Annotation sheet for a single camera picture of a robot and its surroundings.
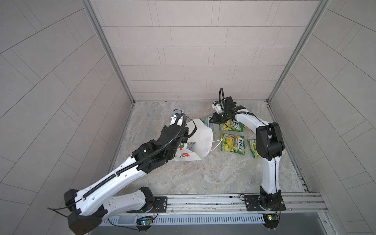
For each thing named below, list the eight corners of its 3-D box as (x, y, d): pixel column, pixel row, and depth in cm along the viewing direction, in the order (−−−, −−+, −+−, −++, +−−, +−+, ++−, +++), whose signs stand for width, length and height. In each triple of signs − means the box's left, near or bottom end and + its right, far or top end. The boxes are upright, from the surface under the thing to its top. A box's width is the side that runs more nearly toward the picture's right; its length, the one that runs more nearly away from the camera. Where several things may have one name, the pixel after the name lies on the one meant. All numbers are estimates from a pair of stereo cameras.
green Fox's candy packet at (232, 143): (220, 150, 92) (220, 148, 89) (221, 135, 99) (221, 132, 96) (243, 154, 90) (245, 152, 88) (243, 138, 97) (244, 135, 95)
